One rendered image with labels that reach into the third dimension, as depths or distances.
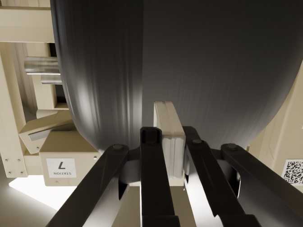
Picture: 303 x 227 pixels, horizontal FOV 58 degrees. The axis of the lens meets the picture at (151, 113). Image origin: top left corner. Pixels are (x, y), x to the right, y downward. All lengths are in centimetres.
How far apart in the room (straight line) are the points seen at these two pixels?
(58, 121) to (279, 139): 73
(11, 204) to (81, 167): 296
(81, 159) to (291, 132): 62
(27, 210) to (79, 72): 346
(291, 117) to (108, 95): 42
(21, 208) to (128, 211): 128
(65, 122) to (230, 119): 77
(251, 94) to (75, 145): 72
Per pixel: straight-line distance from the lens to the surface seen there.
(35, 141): 111
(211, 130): 36
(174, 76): 29
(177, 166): 17
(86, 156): 93
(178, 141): 16
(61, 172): 98
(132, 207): 352
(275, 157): 66
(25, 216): 368
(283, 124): 63
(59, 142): 98
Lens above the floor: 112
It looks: 27 degrees up
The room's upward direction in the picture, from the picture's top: 178 degrees counter-clockwise
